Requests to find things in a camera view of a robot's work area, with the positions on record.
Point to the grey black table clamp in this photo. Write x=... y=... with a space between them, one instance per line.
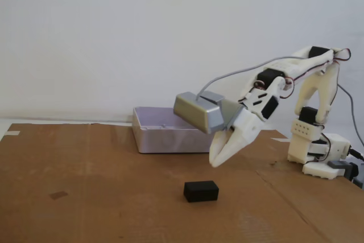
x=339 y=165

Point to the brown cardboard sheet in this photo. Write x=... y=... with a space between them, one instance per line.
x=113 y=211

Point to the black block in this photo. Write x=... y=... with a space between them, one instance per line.
x=200 y=191

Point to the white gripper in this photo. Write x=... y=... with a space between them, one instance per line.
x=247 y=127

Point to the white tape strip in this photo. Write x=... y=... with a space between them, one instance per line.
x=12 y=133

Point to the white plastic box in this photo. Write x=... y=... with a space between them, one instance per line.
x=159 y=140

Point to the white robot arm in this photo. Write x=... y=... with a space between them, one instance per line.
x=312 y=61

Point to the silver webcam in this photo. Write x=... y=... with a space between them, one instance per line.
x=193 y=112

